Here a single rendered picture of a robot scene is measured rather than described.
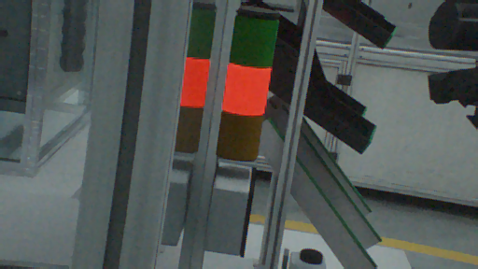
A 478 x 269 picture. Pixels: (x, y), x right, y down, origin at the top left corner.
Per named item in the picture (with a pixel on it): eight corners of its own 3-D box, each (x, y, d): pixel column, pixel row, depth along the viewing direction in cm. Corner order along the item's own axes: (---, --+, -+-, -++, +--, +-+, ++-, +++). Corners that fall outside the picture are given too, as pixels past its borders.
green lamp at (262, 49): (272, 63, 94) (279, 17, 93) (271, 70, 89) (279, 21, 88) (226, 56, 94) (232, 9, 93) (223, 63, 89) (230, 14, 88)
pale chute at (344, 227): (359, 252, 150) (382, 239, 149) (353, 281, 138) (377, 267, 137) (262, 118, 149) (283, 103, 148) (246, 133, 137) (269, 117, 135)
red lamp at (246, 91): (264, 108, 95) (272, 63, 94) (263, 118, 90) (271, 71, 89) (219, 101, 95) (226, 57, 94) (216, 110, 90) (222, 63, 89)
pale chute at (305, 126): (352, 223, 165) (372, 210, 164) (344, 246, 152) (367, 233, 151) (264, 101, 164) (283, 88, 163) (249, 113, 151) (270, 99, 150)
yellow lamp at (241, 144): (258, 151, 96) (264, 109, 95) (257, 163, 91) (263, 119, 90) (213, 145, 96) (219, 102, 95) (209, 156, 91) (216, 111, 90)
